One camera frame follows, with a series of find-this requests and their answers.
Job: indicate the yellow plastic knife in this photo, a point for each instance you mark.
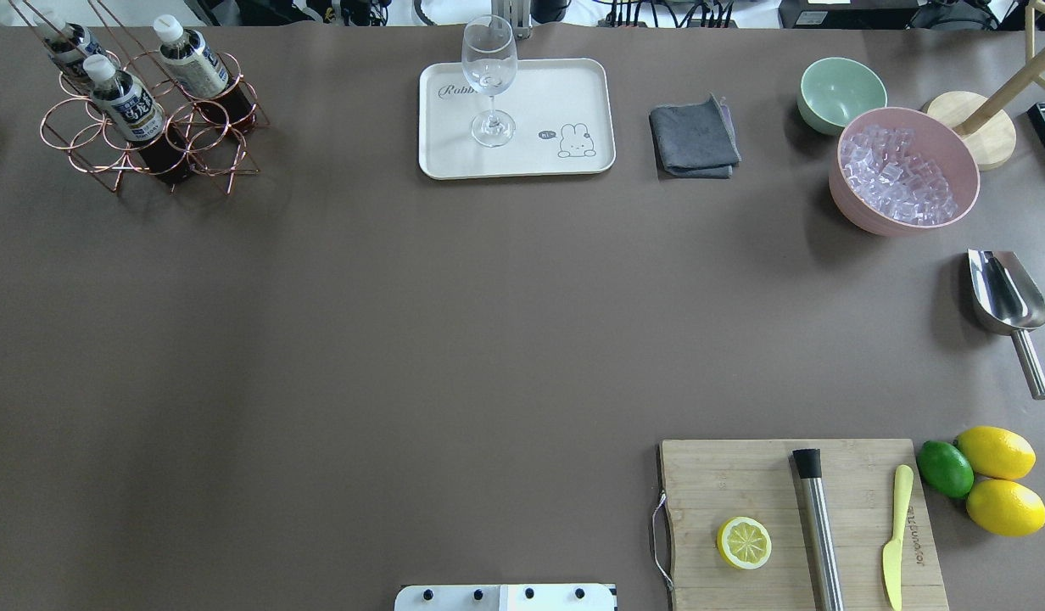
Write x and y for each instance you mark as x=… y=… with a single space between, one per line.
x=891 y=557

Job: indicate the steel muddler black tip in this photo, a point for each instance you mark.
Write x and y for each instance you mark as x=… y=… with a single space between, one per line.
x=809 y=469

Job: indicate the steel ice scoop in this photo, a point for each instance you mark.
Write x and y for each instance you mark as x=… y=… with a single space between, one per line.
x=1009 y=302

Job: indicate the wooden cutting board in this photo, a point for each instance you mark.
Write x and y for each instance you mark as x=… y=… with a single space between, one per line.
x=707 y=482

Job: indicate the copper wire bottle basket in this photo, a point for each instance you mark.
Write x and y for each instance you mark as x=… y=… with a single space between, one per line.
x=164 y=105

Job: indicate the green bowl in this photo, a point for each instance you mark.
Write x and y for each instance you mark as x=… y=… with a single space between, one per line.
x=835 y=90

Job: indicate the yellow lemon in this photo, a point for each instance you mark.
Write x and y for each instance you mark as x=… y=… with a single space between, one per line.
x=1005 y=508
x=996 y=452

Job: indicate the lemon half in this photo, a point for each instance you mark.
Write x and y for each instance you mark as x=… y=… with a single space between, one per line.
x=744 y=543

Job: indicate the pink bowl with ice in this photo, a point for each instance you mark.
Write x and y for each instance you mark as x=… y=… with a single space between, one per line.
x=898 y=171

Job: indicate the green lime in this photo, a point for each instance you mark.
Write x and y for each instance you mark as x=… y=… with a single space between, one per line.
x=945 y=469

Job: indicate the grey folded cloth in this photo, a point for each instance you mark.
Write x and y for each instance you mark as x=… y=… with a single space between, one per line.
x=696 y=140

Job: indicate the white rabbit tray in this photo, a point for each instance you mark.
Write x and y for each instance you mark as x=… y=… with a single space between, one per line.
x=562 y=115

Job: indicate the wooden cup tree stand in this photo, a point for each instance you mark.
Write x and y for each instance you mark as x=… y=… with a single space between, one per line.
x=986 y=130

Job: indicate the tea bottle white cap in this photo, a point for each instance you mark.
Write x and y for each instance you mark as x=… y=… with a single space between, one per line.
x=68 y=44
x=140 y=120
x=201 y=73

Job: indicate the clear wine glass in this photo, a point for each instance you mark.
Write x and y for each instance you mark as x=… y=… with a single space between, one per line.
x=489 y=59

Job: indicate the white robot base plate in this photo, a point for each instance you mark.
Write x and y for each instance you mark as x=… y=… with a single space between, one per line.
x=532 y=596

